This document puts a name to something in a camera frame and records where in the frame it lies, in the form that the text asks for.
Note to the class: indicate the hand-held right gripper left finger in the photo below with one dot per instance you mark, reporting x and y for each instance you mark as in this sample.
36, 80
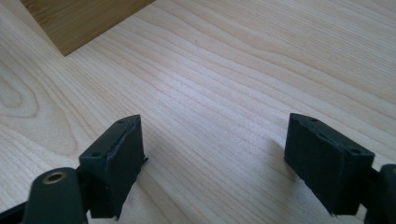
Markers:
121, 161

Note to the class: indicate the wooden box with window lid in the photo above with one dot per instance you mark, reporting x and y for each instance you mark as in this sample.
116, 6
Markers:
77, 21

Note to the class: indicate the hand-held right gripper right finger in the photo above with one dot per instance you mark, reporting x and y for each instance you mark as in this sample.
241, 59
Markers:
323, 165

